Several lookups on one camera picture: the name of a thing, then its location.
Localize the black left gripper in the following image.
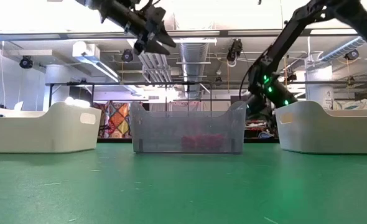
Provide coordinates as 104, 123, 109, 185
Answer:
132, 4, 177, 56

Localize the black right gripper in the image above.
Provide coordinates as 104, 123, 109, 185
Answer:
254, 72, 299, 109

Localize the small red toy strawberry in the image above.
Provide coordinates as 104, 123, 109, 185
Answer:
202, 133, 226, 151

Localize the white ceiling light fixture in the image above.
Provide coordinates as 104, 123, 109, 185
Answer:
170, 37, 218, 44

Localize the white pillar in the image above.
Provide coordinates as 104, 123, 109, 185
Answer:
304, 65, 335, 110

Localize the light grey plastic basket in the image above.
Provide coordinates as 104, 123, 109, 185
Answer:
275, 100, 367, 155

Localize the colourful patchwork quilt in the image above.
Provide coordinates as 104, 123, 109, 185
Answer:
93, 100, 133, 139

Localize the translucent grey plastic basket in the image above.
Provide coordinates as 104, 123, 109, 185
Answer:
129, 101, 248, 155

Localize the grey horizontal beam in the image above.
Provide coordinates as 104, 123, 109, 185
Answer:
0, 28, 367, 43

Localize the green table mat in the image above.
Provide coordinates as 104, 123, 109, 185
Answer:
0, 142, 367, 224

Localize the white plastic basket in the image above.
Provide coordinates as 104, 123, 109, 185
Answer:
0, 101, 103, 154

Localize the silver ventilation duct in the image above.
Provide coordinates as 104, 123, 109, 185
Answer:
179, 42, 210, 100

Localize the black ceiling cable reel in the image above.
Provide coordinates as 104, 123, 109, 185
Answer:
345, 49, 360, 62
226, 38, 244, 68
121, 49, 134, 63
19, 55, 34, 70

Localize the black metal rack frame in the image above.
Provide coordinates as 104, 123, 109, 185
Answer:
45, 80, 367, 113

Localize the blue striped flexible duct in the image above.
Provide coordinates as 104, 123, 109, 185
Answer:
318, 34, 367, 63

